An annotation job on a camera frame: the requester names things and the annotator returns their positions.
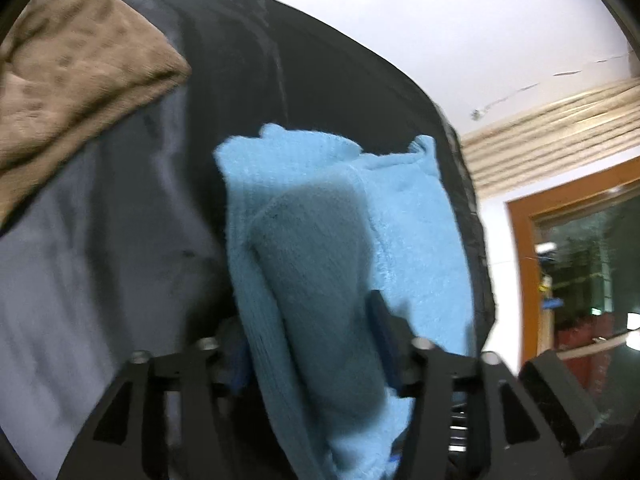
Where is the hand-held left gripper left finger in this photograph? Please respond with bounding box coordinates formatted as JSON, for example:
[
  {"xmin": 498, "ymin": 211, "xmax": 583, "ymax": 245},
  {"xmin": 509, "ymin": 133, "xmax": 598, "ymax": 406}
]
[{"xmin": 57, "ymin": 317, "xmax": 251, "ymax": 480}]

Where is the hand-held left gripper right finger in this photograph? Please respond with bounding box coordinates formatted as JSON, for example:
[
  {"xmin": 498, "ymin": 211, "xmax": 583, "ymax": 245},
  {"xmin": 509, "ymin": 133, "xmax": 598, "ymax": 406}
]
[{"xmin": 367, "ymin": 290, "xmax": 573, "ymax": 480}]

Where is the blue fuzzy sweater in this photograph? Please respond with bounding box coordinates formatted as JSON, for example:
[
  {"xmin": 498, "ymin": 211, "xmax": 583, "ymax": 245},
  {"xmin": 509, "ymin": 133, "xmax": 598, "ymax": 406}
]
[{"xmin": 214, "ymin": 122, "xmax": 478, "ymax": 480}]

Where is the wooden framed window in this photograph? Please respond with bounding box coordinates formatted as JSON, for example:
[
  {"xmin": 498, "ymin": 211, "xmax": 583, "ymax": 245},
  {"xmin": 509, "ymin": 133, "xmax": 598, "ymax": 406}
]
[{"xmin": 505, "ymin": 157, "xmax": 640, "ymax": 371}]

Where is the dark grey table cover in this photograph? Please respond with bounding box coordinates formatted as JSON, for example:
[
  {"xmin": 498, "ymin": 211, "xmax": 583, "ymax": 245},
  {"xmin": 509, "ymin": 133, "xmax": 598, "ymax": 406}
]
[{"xmin": 0, "ymin": 0, "xmax": 498, "ymax": 480}]

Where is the brown fleece garment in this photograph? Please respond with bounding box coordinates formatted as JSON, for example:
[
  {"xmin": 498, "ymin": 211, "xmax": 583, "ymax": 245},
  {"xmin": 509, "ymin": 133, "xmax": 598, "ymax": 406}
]
[{"xmin": 0, "ymin": 0, "xmax": 193, "ymax": 226}]

